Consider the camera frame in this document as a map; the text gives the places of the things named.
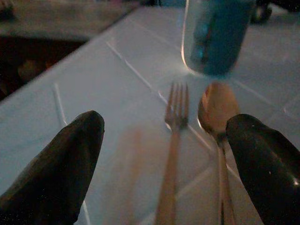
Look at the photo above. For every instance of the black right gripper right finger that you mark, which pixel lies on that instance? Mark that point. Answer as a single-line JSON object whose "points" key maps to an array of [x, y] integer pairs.
{"points": [[267, 164]]}

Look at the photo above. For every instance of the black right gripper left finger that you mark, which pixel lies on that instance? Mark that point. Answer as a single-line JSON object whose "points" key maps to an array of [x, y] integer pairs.
{"points": [[58, 168]]}

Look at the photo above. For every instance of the silver metal spoon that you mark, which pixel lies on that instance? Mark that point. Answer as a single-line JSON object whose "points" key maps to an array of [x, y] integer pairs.
{"points": [[216, 110]]}

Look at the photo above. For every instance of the silver metal fork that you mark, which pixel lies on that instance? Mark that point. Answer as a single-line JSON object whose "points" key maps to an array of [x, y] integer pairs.
{"points": [[172, 150]]}

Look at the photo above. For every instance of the white tablecloth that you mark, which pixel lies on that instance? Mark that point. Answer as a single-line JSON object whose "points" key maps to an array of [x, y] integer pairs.
{"points": [[131, 93]]}

